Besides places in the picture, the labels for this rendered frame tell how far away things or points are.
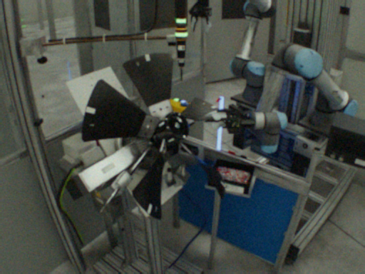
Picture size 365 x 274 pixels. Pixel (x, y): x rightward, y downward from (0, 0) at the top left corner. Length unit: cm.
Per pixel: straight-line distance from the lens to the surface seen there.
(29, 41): 125
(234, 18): 528
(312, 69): 124
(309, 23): 180
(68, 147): 161
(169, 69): 124
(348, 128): 127
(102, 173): 107
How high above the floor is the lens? 174
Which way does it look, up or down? 30 degrees down
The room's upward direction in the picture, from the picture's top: 1 degrees counter-clockwise
